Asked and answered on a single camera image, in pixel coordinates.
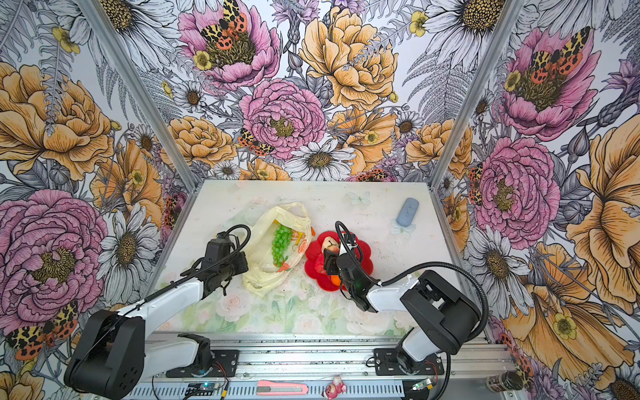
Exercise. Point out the small pink figurine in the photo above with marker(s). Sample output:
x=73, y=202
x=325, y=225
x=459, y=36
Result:
x=335, y=388

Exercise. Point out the green circuit board left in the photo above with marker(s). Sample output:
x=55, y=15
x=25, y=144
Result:
x=202, y=388

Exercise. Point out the green circuit board right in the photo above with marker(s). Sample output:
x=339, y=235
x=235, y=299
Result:
x=423, y=385

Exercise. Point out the dark cylindrical can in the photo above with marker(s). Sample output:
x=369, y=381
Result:
x=505, y=382

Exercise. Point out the green fake grapes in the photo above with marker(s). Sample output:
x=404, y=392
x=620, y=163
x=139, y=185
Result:
x=281, y=242

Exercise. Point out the green circuit board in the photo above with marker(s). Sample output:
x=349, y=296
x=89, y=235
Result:
x=423, y=385
x=202, y=388

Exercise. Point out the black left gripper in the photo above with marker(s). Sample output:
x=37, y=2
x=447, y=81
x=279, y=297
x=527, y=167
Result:
x=239, y=257

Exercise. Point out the grey fabric glasses case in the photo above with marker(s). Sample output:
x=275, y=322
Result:
x=407, y=212

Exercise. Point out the yellowish plastic bag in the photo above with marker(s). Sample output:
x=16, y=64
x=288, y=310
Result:
x=262, y=276

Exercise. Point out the pink utility knife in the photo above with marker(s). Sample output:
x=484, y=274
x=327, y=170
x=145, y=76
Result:
x=270, y=388

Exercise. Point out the aluminium rail frame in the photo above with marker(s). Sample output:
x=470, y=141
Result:
x=315, y=361

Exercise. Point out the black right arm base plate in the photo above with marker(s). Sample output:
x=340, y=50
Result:
x=385, y=362

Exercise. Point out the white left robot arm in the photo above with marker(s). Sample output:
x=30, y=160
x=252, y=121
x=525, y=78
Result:
x=113, y=354

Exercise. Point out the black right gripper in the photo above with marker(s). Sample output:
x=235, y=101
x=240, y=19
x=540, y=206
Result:
x=330, y=261

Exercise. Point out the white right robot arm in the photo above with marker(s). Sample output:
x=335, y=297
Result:
x=445, y=317

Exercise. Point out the red flower-shaped plate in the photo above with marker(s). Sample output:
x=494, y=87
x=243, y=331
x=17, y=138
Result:
x=314, y=266

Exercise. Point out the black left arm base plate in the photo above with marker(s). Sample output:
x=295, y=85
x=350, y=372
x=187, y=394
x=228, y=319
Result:
x=223, y=364

